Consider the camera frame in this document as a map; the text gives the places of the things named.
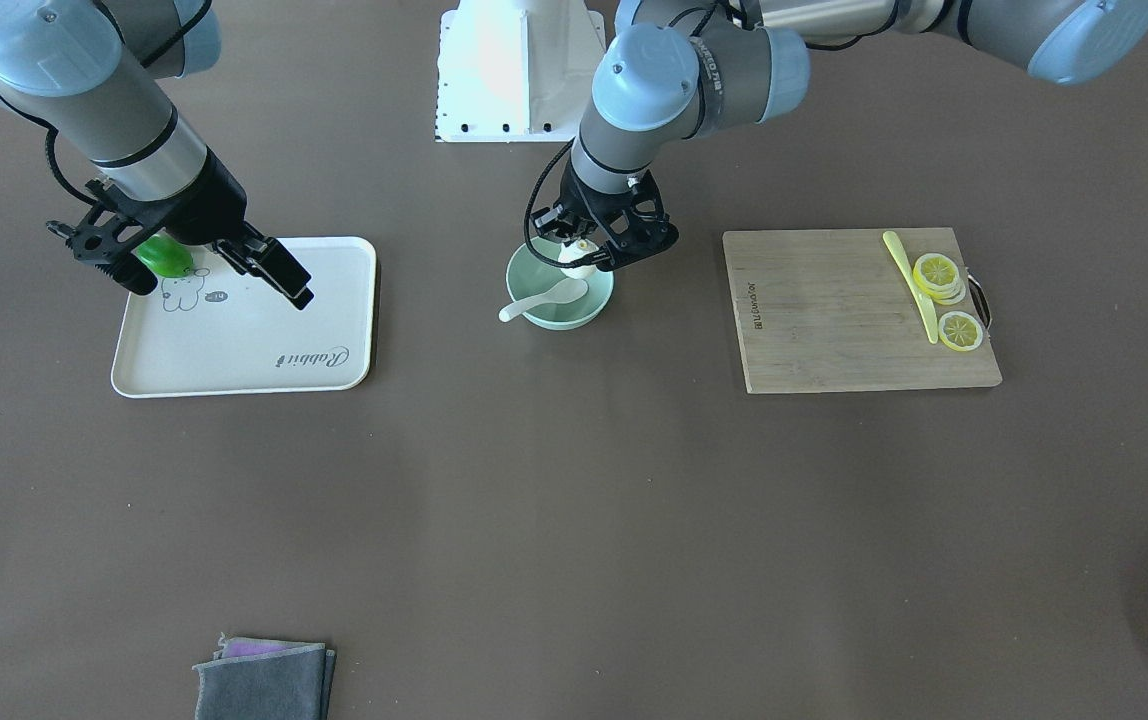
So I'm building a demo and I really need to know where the yellow plastic knife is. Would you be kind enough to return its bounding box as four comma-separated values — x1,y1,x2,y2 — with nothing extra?
882,231,939,344

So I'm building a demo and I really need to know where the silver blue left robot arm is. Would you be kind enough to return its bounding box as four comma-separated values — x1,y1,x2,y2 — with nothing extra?
525,1,1148,272

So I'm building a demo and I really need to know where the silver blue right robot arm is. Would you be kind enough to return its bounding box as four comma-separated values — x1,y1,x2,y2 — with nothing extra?
0,1,313,309

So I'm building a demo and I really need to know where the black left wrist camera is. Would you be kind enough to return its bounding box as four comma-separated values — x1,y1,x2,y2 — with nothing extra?
529,202,577,242

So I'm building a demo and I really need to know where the white ceramic soup spoon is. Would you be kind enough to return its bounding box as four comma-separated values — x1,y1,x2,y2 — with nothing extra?
498,278,589,322

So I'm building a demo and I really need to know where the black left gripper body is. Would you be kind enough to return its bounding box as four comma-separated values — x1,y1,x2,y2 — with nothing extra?
559,161,665,243

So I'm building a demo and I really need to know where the wooden cutting board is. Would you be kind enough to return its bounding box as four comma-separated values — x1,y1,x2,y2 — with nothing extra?
722,229,1002,395

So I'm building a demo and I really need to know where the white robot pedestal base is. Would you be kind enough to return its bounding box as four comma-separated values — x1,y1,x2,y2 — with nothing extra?
434,1,606,144

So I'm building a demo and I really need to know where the cream rabbit print tray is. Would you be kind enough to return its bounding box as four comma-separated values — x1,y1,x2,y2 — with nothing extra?
111,237,378,398

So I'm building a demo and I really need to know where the steel board handle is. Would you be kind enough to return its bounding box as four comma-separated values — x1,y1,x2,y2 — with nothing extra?
965,273,993,330

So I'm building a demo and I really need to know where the grey folded cloth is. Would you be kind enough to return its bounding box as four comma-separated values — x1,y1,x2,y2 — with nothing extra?
193,634,336,719

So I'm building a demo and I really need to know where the green pepper toy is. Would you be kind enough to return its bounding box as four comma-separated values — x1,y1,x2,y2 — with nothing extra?
132,233,194,279

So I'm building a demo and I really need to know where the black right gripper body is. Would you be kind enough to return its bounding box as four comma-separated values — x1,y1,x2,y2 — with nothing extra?
139,150,250,246

